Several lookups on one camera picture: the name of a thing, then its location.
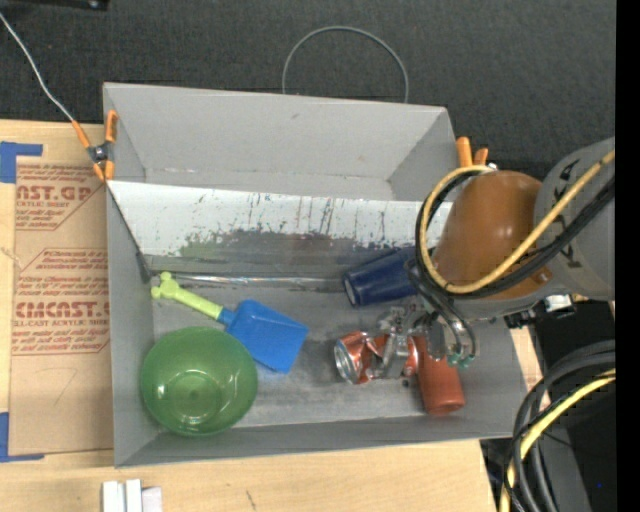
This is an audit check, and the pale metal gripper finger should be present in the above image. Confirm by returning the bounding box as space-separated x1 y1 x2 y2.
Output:
392 336 415 378
370 335 398 383

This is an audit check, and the crushed orange drink can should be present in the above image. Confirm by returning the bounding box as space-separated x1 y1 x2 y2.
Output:
333 330 421 386

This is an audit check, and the red-brown cylinder cup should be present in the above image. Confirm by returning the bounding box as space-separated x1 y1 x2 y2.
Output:
413 333 467 417

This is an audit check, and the dark blue cup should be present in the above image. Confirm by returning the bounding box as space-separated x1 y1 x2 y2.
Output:
342 245 427 308

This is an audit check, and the green plastic bowl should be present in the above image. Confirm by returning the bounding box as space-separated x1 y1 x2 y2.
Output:
138 325 260 438

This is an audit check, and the grey metal bin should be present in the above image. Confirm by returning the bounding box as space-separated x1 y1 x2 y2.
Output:
102 82 531 469

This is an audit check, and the brown cardboard board, red print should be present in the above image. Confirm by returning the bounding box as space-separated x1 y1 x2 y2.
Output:
0 118 116 459

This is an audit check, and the blue toy shovel, yellow-green handle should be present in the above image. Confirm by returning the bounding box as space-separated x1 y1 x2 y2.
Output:
150 271 310 375

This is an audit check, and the black cylinder on white bracket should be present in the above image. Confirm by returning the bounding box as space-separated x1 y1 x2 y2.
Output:
504 293 574 329

